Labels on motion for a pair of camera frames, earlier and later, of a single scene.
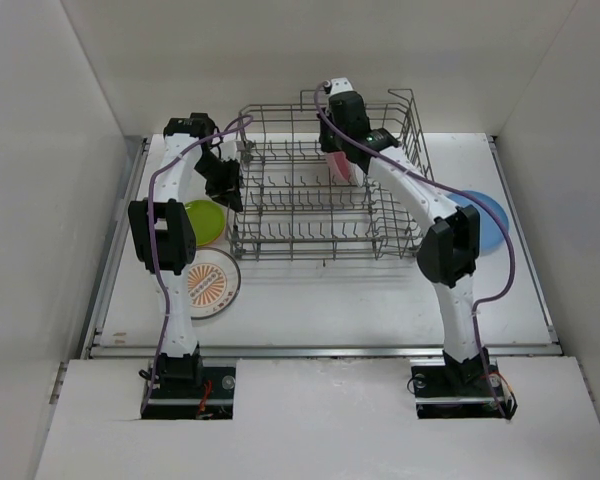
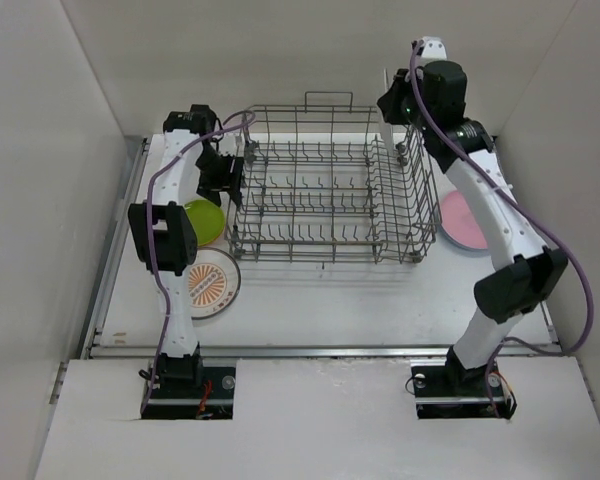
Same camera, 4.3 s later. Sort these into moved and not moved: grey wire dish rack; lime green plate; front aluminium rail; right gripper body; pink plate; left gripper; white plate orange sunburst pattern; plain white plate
Moved: pink plate; right gripper body; plain white plate
Not moved: lime green plate; left gripper; front aluminium rail; white plate orange sunburst pattern; grey wire dish rack
